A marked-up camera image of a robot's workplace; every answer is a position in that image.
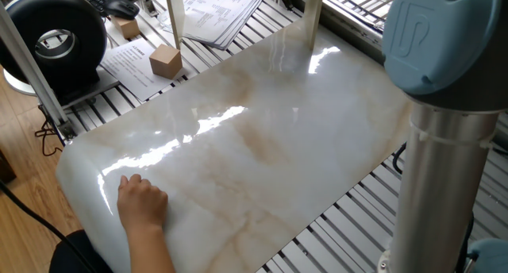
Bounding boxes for white cable tie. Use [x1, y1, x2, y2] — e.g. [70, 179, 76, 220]
[408, 120, 496, 151]

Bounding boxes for person's bare forearm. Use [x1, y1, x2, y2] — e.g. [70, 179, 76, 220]
[125, 224, 176, 273]

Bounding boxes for single printed paper sheet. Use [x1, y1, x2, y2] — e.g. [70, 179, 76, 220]
[99, 37, 190, 103]

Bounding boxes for thick black floor cable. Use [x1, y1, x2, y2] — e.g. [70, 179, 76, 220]
[0, 179, 97, 273]

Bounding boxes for aluminium frame rail with bracket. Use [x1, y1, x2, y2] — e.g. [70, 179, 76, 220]
[0, 2, 77, 142]

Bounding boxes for person's bare hand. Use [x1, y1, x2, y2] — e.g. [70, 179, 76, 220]
[116, 173, 170, 233]

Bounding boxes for person's dark trousers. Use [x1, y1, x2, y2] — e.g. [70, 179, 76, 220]
[48, 229, 115, 273]

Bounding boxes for tangled black cables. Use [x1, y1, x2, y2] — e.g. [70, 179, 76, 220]
[33, 105, 65, 158]

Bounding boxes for small wooden block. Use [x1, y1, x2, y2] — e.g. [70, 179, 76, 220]
[110, 15, 141, 40]

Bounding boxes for large wooden block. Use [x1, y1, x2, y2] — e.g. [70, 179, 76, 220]
[148, 44, 184, 81]

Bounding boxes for white marble pattern board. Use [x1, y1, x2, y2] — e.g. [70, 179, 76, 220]
[55, 17, 414, 273]

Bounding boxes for black computer mouse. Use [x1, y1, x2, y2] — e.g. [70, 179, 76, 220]
[102, 0, 140, 21]

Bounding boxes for stack of printed papers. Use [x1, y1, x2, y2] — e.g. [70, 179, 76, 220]
[157, 0, 266, 51]

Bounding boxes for black ring shaped device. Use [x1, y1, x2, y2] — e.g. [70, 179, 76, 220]
[0, 0, 120, 110]

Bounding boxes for small aluminium stand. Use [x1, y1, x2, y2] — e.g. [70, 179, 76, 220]
[136, 0, 160, 18]

